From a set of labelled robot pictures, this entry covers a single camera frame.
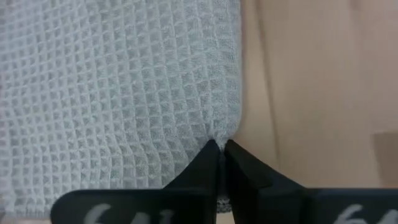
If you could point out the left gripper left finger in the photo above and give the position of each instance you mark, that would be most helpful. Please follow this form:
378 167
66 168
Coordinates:
140 205

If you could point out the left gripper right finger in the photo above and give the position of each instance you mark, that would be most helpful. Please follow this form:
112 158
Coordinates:
280 205

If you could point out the grey waffle towel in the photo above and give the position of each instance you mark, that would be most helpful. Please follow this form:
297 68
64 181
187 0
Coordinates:
109 93

